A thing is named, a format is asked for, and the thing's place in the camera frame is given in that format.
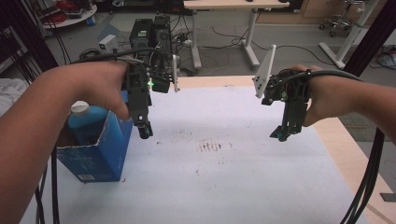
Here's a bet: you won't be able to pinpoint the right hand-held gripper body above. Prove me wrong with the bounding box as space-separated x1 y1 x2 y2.
252 44 312 127

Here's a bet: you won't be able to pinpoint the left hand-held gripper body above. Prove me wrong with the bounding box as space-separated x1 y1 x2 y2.
122 54 181 127

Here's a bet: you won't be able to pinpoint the blue cardboard box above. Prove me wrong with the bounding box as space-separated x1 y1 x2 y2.
55 110 134 184

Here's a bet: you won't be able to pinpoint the blue bottle with white cap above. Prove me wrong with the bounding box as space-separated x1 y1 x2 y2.
67 100 110 146

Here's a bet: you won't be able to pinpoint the person's right hand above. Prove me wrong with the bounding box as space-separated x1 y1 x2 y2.
286 63 344 128

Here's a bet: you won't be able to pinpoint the person's left hand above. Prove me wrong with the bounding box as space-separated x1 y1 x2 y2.
59 61 132 121

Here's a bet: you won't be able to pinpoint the small white box device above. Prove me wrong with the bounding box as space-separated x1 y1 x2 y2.
98 34 120 54

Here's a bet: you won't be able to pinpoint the black computer tower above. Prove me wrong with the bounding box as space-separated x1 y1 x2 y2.
129 18 154 58
152 15 173 56

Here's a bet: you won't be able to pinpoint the grey floor mat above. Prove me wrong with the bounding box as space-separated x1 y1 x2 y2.
338 111 379 143

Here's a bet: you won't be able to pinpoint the white desk leg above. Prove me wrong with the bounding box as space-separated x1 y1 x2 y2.
318 0 379 70

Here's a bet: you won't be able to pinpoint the office chair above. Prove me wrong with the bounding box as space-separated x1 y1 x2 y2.
318 0 359 37

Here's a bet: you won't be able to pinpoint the round white table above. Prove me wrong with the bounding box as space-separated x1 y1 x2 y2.
39 0 98 30

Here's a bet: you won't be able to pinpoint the white desk with wooden top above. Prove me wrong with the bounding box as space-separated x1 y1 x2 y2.
183 0 290 70

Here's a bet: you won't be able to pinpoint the white cloth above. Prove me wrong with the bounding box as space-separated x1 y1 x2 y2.
0 77 30 117

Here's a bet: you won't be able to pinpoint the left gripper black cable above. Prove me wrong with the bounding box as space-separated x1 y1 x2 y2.
35 47 164 224

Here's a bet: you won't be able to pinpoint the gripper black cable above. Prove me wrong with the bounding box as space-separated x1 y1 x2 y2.
35 47 164 224
292 68 388 224

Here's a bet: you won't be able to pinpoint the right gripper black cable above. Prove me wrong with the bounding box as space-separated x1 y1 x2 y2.
292 68 388 224

